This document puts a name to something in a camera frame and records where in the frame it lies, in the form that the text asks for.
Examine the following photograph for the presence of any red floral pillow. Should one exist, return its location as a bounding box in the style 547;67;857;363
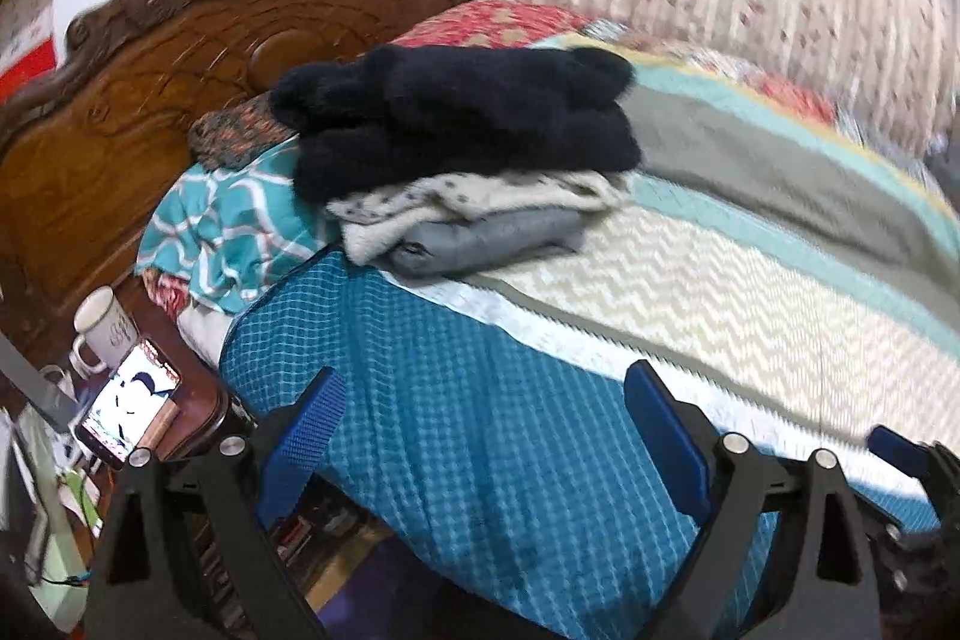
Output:
394;0;590;49

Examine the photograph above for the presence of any striped patterned bedspread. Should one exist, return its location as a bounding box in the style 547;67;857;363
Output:
220;52;958;638

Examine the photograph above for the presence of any smartphone with lit screen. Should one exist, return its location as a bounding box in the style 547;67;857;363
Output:
73;338;181;470

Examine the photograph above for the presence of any white dotted folded garment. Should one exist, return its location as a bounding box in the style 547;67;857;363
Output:
324;170;633;265

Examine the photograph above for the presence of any white ceramic mug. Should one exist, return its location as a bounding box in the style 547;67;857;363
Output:
70;286;140;378

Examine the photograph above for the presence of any dark navy fleece garment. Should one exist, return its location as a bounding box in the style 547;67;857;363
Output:
268;46;641;205

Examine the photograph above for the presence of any wooden bedside table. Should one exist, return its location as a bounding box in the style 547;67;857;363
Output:
44;274;232;522

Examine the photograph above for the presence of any grey folded garment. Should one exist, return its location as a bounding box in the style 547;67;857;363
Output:
387;208;586;278

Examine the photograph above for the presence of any dark floral pillow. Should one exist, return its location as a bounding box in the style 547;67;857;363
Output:
187;92;296;170

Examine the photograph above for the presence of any teal white patterned blanket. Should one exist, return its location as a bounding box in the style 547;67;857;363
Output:
135;138;338;315

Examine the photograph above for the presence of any carved wooden headboard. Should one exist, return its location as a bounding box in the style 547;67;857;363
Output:
2;0;466;364

